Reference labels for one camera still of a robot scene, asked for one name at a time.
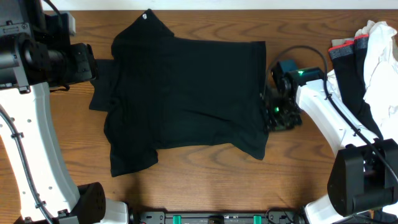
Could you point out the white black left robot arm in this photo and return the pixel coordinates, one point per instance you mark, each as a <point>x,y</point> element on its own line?
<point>37,58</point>

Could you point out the black t-shirt white logo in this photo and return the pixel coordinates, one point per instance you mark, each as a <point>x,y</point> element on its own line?
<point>160,92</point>

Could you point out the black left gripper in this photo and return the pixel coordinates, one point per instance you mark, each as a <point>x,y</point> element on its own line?
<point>82,59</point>

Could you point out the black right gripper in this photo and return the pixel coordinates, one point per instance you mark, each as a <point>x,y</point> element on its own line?
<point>271,125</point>

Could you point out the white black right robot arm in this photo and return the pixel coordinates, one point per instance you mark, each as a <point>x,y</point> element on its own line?
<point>361,187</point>

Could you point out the white crumpled garment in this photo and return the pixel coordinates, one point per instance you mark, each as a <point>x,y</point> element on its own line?
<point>380,75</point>

